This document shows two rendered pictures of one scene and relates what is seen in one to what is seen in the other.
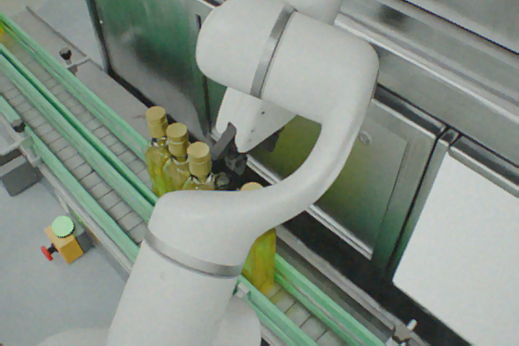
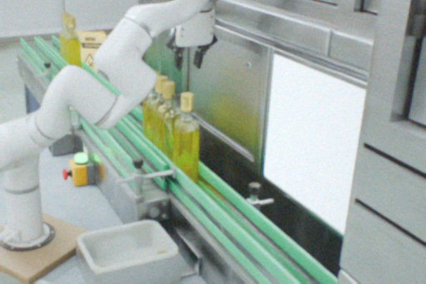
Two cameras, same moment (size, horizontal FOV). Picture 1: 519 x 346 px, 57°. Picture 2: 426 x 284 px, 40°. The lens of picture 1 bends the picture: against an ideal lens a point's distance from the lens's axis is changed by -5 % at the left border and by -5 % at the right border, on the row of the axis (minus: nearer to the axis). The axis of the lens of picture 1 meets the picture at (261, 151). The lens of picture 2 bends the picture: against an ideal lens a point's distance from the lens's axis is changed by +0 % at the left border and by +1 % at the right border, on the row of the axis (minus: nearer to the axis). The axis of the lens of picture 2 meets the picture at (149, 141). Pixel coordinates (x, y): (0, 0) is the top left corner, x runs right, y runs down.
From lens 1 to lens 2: 1.04 m
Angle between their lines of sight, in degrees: 31
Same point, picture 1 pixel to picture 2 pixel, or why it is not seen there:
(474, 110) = (281, 23)
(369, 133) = (250, 62)
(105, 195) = not seen: hidden behind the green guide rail
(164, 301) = (121, 30)
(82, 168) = not seen: hidden behind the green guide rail
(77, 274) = (78, 191)
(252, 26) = not seen: outside the picture
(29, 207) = (61, 162)
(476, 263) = (292, 124)
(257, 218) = (159, 7)
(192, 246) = (136, 13)
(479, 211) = (288, 83)
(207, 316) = (133, 40)
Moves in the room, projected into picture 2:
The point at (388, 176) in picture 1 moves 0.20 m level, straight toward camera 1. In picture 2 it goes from (257, 87) to (205, 106)
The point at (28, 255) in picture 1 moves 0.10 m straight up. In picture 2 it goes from (52, 179) to (50, 152)
